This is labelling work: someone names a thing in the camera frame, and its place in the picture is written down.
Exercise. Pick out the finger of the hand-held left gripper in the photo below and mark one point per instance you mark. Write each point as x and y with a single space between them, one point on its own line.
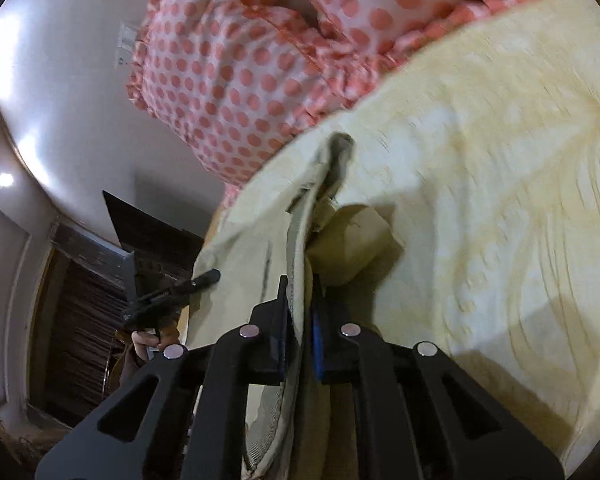
200 279

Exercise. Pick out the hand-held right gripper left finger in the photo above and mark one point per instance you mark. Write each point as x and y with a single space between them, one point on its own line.
275 345

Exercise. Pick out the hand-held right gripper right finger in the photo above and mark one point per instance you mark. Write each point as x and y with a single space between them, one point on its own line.
318 350

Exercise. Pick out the beige pants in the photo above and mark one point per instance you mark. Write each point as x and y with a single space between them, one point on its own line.
230 280

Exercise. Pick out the person's left hand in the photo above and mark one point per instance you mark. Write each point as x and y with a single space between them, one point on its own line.
147 344

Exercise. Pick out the dark wooden headboard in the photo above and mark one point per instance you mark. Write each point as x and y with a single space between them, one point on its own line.
150 240

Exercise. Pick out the dark wooden door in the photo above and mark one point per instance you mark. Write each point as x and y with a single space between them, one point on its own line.
80 320

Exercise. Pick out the round ceiling light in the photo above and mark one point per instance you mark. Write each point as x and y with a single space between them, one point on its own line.
5 179

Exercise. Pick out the pink polka dot pillow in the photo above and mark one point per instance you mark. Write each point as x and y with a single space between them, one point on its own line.
240 75

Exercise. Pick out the yellow patterned blanket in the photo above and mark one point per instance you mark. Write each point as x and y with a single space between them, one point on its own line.
480 170

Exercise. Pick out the white wall switch plate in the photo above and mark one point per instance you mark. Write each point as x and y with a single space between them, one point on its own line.
126 42

